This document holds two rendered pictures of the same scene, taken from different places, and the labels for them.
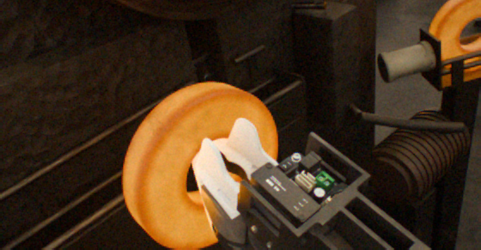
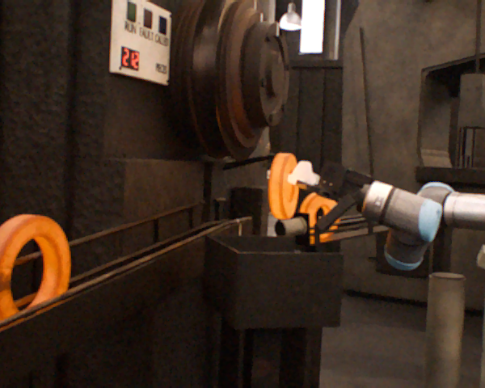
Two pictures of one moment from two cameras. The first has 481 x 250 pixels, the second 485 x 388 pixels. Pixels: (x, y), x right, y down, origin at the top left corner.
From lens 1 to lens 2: 1.49 m
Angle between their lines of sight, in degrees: 45
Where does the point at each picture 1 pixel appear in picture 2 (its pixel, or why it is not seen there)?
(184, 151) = (288, 169)
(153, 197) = (284, 179)
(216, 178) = (302, 176)
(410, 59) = (294, 223)
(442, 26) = (308, 207)
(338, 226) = (349, 175)
